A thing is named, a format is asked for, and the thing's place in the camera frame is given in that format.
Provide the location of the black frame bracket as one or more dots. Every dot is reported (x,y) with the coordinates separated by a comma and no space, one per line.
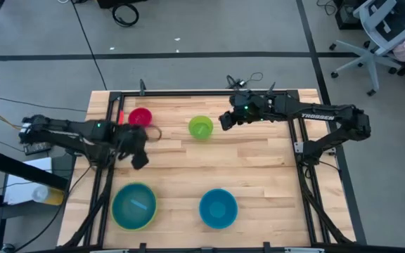
(142,88)
(271,88)

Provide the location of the white paper sheet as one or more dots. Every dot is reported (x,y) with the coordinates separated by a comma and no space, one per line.
(25,182)

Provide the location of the black aluminium frame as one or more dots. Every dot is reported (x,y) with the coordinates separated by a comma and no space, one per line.
(206,93)

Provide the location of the black desk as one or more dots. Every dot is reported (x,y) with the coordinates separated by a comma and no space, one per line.
(19,168)

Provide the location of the red tag on frame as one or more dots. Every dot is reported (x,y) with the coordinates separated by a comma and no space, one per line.
(121,117)

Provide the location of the large teal bowl green rim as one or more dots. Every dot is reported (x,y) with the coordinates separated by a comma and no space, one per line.
(134,206)

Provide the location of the bottle with yellow liquid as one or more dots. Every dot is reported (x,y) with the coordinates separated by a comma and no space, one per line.
(48,195)

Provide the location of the black power strip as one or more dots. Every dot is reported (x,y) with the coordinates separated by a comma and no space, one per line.
(37,148)

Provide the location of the grey office chair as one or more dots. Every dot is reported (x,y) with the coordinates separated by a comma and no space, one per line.
(373,38)

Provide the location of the black equipment box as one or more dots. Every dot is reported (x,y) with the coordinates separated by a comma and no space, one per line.
(346,15)

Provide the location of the blue bowl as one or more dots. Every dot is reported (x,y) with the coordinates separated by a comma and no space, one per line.
(218,208)

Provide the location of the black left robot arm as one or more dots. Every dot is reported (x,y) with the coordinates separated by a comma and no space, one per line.
(69,132)

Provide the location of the small red bowl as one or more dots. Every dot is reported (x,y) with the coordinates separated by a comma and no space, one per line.
(140,117)

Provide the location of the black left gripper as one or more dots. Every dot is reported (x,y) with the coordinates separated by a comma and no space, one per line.
(129,135)

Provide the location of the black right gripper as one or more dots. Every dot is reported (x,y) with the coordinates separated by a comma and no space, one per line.
(250,107)

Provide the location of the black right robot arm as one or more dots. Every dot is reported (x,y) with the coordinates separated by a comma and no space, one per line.
(323,117)

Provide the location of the small green bowl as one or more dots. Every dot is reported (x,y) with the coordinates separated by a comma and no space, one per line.
(200,127)

